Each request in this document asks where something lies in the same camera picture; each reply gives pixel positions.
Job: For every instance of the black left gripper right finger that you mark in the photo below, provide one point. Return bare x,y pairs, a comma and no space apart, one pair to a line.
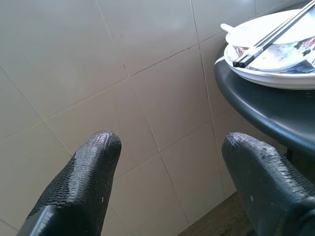
268,186

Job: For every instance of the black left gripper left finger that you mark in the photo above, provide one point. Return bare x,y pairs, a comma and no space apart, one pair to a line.
81,186

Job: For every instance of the black round table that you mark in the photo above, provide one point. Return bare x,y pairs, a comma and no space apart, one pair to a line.
270,108

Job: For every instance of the large floral white plate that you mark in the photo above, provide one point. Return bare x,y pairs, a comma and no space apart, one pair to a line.
270,79

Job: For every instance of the black chopstick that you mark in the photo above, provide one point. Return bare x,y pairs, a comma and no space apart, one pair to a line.
244,64
237,62

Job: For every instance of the white bowl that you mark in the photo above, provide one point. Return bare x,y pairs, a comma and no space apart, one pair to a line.
258,27

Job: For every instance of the white ceramic spoon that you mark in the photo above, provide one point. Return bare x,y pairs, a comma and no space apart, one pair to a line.
227,27

